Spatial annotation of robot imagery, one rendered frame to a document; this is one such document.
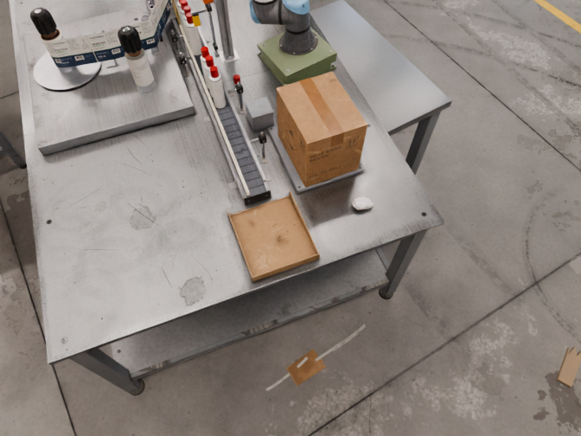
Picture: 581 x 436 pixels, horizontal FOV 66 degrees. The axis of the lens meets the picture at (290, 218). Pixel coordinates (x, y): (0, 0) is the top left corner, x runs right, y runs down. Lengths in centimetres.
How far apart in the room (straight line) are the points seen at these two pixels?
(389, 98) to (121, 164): 123
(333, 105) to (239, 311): 110
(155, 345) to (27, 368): 73
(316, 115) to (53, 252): 110
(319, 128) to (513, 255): 163
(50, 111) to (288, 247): 124
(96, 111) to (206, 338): 115
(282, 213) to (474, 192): 159
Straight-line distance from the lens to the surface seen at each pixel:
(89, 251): 186
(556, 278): 295
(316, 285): 230
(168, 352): 227
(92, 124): 217
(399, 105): 219
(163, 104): 215
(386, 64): 239
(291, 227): 174
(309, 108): 172
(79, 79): 238
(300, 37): 225
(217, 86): 199
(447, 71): 375
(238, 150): 191
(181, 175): 193
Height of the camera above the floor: 235
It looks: 59 degrees down
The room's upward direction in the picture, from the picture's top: straight up
